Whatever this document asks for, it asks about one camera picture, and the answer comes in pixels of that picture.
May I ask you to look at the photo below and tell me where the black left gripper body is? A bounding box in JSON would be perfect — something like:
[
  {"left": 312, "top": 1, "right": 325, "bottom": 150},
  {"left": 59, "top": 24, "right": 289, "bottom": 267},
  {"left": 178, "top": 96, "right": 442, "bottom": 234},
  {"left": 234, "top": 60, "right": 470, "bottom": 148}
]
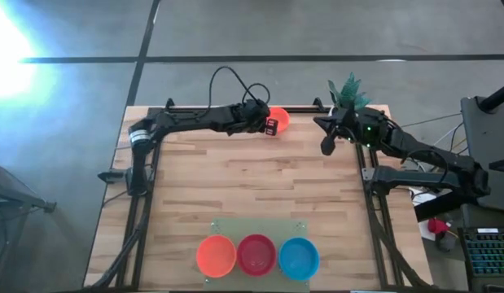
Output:
[{"left": 234, "top": 99, "right": 273, "bottom": 135}]

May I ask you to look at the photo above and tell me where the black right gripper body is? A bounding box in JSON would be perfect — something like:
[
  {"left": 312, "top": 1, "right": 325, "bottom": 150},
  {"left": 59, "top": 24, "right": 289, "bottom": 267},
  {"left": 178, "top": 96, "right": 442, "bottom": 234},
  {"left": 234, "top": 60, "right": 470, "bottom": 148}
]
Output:
[{"left": 335, "top": 106, "right": 370, "bottom": 144}]

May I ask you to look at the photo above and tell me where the orange plastic mini bowl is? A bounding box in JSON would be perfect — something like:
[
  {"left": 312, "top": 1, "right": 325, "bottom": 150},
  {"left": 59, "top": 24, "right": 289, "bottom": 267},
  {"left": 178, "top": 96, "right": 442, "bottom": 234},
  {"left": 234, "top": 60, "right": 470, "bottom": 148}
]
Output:
[
  {"left": 267, "top": 107, "right": 291, "bottom": 133},
  {"left": 195, "top": 234, "right": 238, "bottom": 279}
]

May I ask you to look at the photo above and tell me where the blue plastic mini bowl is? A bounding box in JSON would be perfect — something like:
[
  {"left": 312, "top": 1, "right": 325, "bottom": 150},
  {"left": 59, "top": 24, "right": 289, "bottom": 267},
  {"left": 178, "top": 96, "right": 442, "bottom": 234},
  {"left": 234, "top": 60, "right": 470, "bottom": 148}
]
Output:
[{"left": 278, "top": 237, "right": 321, "bottom": 282}]

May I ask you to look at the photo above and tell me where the red plastic mini bowl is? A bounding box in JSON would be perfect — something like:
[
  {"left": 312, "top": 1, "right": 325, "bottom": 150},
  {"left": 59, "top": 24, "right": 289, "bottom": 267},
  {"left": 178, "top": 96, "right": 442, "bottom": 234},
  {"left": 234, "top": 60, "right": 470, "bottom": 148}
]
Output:
[{"left": 236, "top": 234, "right": 278, "bottom": 278}]

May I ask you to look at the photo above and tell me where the green artificial plant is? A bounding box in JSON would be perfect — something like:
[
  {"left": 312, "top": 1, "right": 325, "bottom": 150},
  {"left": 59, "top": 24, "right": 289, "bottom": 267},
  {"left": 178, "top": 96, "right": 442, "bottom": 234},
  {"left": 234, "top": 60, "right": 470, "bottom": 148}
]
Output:
[{"left": 327, "top": 72, "right": 373, "bottom": 111}]

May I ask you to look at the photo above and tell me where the white paper sheet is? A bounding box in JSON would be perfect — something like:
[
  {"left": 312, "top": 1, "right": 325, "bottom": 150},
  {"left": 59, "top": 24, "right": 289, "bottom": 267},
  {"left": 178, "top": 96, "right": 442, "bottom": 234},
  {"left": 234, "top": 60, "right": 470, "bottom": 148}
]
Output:
[{"left": 412, "top": 189, "right": 438, "bottom": 204}]

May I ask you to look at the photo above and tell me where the green perforated metal riser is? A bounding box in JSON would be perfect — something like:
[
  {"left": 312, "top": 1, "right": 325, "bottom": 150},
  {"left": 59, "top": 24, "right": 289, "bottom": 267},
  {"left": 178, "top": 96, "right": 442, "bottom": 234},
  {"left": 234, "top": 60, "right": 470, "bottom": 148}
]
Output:
[{"left": 203, "top": 217, "right": 313, "bottom": 292}]

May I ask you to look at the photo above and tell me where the red plastic object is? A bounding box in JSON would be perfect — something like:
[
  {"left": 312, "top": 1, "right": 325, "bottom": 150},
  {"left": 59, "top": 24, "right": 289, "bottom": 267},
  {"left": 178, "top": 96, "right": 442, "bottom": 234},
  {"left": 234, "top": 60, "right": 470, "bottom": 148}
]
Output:
[{"left": 427, "top": 218, "right": 450, "bottom": 235}]

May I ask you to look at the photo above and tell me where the dark grey stand base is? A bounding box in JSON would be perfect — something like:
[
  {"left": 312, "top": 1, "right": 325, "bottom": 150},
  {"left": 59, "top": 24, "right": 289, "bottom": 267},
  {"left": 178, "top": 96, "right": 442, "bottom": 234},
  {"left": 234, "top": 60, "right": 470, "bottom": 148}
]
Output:
[{"left": 461, "top": 95, "right": 504, "bottom": 212}]

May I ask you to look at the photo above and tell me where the black stand pole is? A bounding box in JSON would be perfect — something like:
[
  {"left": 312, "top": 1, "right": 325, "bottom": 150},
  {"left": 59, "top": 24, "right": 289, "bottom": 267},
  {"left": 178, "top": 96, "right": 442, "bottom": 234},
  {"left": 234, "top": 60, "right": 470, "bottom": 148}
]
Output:
[{"left": 478, "top": 81, "right": 504, "bottom": 114}]

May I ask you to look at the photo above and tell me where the backlit computer keyboard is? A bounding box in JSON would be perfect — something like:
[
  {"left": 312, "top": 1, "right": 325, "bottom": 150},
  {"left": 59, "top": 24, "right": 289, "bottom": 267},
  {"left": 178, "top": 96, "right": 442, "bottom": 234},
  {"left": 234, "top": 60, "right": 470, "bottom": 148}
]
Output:
[{"left": 458, "top": 227, "right": 504, "bottom": 280}]

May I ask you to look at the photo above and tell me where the dark grey tripod stand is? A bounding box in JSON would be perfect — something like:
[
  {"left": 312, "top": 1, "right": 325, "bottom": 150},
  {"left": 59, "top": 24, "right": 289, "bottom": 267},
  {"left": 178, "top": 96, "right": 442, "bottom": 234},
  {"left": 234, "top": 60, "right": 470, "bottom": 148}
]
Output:
[{"left": 0, "top": 162, "right": 57, "bottom": 293}]

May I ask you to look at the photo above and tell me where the black aluminium table frame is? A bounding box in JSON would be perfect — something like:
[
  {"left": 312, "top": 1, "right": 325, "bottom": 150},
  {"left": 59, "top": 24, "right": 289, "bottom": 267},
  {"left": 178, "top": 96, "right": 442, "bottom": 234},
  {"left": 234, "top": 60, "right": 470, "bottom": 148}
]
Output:
[{"left": 90, "top": 97, "right": 436, "bottom": 293}]

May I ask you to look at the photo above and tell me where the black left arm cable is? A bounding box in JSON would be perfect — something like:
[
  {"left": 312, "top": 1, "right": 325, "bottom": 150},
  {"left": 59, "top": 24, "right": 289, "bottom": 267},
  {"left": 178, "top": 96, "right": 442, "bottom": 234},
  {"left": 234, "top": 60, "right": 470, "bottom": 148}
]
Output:
[{"left": 208, "top": 65, "right": 272, "bottom": 120}]

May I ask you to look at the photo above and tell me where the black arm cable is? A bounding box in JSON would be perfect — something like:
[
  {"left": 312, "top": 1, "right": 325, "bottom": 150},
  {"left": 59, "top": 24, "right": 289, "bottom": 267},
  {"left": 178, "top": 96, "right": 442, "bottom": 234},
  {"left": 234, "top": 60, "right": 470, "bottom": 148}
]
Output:
[
  {"left": 208, "top": 65, "right": 272, "bottom": 120},
  {"left": 404, "top": 148, "right": 450, "bottom": 184}
]

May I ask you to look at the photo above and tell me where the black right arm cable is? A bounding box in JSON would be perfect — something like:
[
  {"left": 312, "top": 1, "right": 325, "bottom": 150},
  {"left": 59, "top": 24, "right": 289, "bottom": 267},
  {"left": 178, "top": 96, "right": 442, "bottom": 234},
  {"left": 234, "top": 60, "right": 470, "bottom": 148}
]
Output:
[{"left": 404, "top": 148, "right": 450, "bottom": 184}]

